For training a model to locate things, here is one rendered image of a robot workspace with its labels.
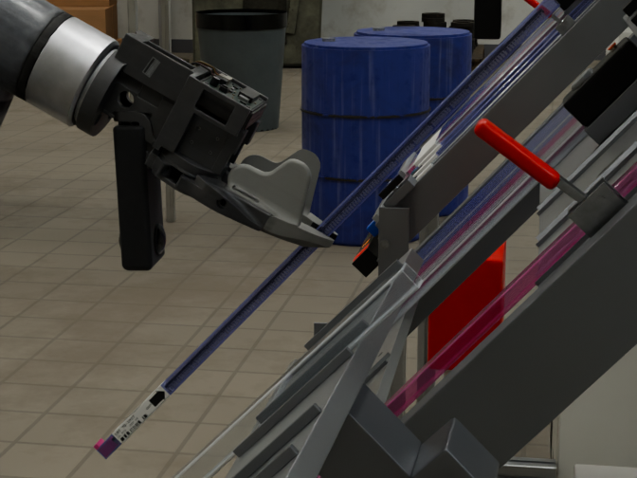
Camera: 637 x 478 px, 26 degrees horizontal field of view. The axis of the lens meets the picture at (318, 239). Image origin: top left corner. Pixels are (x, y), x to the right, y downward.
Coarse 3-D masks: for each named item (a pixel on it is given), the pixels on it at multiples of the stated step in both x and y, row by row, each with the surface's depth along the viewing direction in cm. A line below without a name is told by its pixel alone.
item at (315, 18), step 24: (192, 0) 1108; (216, 0) 1106; (240, 0) 1107; (264, 0) 1107; (288, 0) 1108; (312, 0) 1109; (192, 24) 1112; (288, 24) 1110; (312, 24) 1113; (288, 48) 1117
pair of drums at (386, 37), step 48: (336, 48) 509; (384, 48) 507; (432, 48) 556; (336, 96) 512; (384, 96) 510; (432, 96) 560; (336, 144) 516; (384, 144) 514; (336, 192) 520; (336, 240) 525
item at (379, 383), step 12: (408, 312) 133; (396, 324) 130; (408, 324) 130; (396, 336) 125; (384, 348) 125; (396, 348) 122; (384, 360) 119; (396, 360) 119; (372, 372) 120; (384, 372) 115; (372, 384) 115; (384, 384) 113; (384, 396) 110
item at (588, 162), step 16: (624, 128) 110; (592, 144) 118; (608, 144) 110; (624, 144) 106; (576, 160) 119; (592, 160) 111; (608, 160) 106; (624, 160) 99; (576, 176) 111; (592, 176) 106; (608, 176) 100; (544, 192) 120; (560, 192) 112; (544, 208) 112; (560, 208) 107; (544, 224) 107; (560, 224) 101; (544, 240) 102
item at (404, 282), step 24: (384, 288) 58; (408, 288) 58; (360, 312) 58; (384, 312) 58; (336, 336) 59; (360, 336) 58; (312, 360) 59; (288, 384) 60; (264, 408) 60; (240, 432) 61; (216, 456) 61
